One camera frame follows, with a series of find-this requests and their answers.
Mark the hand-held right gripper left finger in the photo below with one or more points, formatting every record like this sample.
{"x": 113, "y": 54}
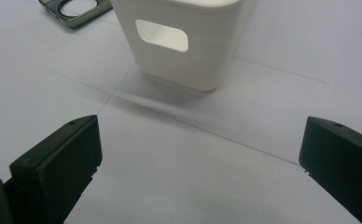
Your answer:
{"x": 58, "y": 168}

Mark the dark grey phone case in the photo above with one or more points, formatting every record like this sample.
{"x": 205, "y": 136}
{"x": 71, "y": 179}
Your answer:
{"x": 82, "y": 17}

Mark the white table cover sheet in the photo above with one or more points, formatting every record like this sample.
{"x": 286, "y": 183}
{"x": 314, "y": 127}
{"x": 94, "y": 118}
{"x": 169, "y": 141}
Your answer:
{"x": 201, "y": 155}

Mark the white plastic bin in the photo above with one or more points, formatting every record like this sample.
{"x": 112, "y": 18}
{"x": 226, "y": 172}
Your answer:
{"x": 197, "y": 65}

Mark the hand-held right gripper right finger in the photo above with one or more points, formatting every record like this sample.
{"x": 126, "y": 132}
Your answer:
{"x": 341, "y": 161}

